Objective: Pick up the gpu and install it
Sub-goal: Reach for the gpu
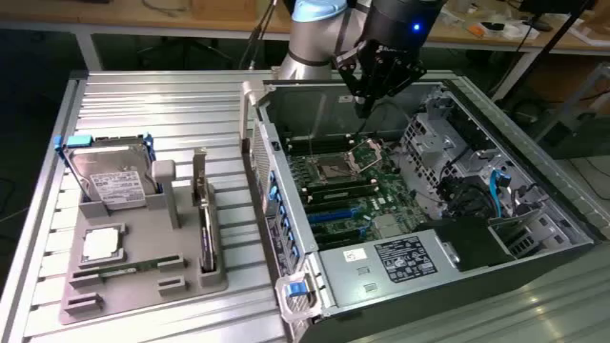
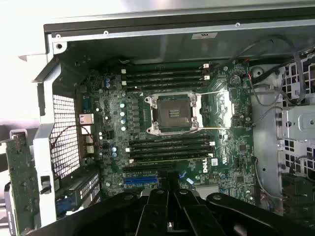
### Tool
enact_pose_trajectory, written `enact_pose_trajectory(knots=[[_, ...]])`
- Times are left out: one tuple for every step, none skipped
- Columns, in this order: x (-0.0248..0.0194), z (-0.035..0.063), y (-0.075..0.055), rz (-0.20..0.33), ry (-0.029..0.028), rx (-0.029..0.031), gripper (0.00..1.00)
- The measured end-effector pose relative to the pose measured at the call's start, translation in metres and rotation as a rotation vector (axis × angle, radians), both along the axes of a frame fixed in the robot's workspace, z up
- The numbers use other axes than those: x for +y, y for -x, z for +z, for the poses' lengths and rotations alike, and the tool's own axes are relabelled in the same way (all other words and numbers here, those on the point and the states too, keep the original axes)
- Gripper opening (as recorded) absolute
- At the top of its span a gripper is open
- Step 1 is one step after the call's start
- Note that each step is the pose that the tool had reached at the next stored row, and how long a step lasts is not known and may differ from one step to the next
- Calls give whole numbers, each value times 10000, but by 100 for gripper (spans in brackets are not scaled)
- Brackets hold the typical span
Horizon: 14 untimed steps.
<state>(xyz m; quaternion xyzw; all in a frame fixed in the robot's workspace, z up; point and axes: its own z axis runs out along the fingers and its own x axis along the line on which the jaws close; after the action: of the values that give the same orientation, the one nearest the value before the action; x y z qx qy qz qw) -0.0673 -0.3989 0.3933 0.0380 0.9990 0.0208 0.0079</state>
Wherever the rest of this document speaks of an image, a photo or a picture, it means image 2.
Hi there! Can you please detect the green RAM stick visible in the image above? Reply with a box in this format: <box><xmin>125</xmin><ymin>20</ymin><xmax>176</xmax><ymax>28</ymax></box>
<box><xmin>129</xmin><ymin>158</ymin><xmax>213</xmax><ymax>165</ymax></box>

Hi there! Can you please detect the silver chipset heatsink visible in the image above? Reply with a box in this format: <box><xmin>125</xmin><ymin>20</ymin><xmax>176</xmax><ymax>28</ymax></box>
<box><xmin>195</xmin><ymin>184</ymin><xmax>220</xmax><ymax>197</ymax></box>

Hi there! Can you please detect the metal socket cover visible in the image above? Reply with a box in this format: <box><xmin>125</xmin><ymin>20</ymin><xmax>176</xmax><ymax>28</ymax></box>
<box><xmin>198</xmin><ymin>90</ymin><xmax>234</xmax><ymax>129</ymax></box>

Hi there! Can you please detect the open black PC case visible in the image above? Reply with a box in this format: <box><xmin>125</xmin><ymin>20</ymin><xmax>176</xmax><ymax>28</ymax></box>
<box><xmin>31</xmin><ymin>9</ymin><xmax>315</xmax><ymax>236</ymax></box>

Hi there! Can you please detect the blue expansion slot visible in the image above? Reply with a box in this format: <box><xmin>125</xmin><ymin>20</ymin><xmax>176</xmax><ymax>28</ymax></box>
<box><xmin>123</xmin><ymin>177</ymin><xmax>158</xmax><ymax>186</ymax></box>

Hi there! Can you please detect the CPU socket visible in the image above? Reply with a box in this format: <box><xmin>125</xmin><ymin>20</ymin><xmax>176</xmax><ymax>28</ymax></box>
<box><xmin>144</xmin><ymin>91</ymin><xmax>205</xmax><ymax>136</ymax></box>

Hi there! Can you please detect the silver disk bay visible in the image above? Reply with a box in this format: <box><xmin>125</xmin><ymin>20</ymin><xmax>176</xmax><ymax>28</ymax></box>
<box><xmin>275</xmin><ymin>59</ymin><xmax>315</xmax><ymax>177</ymax></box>

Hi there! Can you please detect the green motherboard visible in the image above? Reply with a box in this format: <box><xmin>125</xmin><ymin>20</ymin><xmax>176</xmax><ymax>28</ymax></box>
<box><xmin>75</xmin><ymin>61</ymin><xmax>256</xmax><ymax>206</ymax></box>

